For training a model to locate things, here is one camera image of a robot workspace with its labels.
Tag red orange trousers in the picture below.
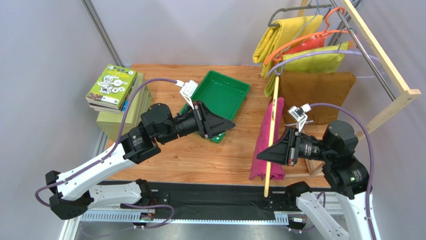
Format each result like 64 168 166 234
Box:
284 36 325 54

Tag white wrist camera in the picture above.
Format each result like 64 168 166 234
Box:
287 103 313 133
175 79 198 109

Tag lime green trousers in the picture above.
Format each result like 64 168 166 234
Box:
264 41 353 97

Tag orange hanger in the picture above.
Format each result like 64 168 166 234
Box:
263 6 346 65

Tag lilac hanger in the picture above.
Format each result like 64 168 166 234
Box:
266 50 364 76

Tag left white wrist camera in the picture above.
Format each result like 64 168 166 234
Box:
175 79 198 109

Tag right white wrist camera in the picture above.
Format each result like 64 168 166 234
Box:
287 103 313 133

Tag wooden clothes rack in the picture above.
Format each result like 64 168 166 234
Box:
257 0 422 179

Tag brown trousers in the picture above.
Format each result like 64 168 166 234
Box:
278 71 357 125

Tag aluminium corner post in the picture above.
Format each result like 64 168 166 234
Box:
81 0 125 67

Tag grey hanger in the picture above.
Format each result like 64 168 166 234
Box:
267 3 332 28

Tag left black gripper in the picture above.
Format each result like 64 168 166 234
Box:
158 100 236 145

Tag green plastic tray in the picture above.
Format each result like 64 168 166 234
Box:
179 69 251 144

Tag black base mat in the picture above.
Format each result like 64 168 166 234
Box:
96 180 334 221

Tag metal hanging rail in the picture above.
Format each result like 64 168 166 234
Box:
338 0 404 102

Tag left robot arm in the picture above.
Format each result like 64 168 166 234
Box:
45 100 235 220

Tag pink trousers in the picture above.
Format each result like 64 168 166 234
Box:
248 97 286 181

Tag yellow trousers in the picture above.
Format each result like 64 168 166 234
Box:
252 15 323 78

